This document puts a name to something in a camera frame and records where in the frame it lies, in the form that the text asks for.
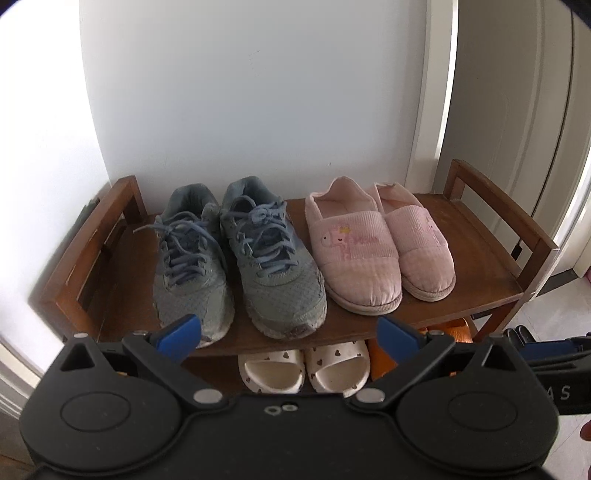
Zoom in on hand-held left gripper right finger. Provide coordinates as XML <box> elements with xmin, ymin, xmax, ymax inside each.
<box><xmin>351</xmin><ymin>316</ymin><xmax>522</xmax><ymax>411</ymax></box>

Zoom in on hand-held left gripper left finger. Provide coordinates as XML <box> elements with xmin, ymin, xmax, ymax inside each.
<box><xmin>58</xmin><ymin>315</ymin><xmax>230</xmax><ymax>411</ymax></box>

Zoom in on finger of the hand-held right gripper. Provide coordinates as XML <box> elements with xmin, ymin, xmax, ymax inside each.
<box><xmin>529</xmin><ymin>354</ymin><xmax>591</xmax><ymax>372</ymax></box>
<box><xmin>502</xmin><ymin>324</ymin><xmax>591</xmax><ymax>356</ymax></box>

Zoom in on grey lace-up sneaker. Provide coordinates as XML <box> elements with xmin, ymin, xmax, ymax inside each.
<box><xmin>220</xmin><ymin>175</ymin><xmax>328</xmax><ymax>341</ymax></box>
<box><xmin>134</xmin><ymin>183</ymin><xmax>235</xmax><ymax>348</ymax></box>

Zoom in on cream heart-print slide sandal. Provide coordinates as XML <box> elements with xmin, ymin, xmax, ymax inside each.
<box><xmin>305</xmin><ymin>339</ymin><xmax>371</xmax><ymax>398</ymax></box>
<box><xmin>238</xmin><ymin>349</ymin><xmax>306</xmax><ymax>394</ymax></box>

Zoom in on pink fabric slipper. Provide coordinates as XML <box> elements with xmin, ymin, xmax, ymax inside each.
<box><xmin>305</xmin><ymin>176</ymin><xmax>403</xmax><ymax>316</ymax></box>
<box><xmin>373</xmin><ymin>182</ymin><xmax>457</xmax><ymax>303</ymax></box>

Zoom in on brown wooden shoe rack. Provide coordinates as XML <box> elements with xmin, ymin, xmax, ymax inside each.
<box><xmin>37</xmin><ymin>159</ymin><xmax>559</xmax><ymax>398</ymax></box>

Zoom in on white door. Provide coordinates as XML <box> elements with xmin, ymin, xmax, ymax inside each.
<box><xmin>455</xmin><ymin>0</ymin><xmax>591</xmax><ymax>296</ymax></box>

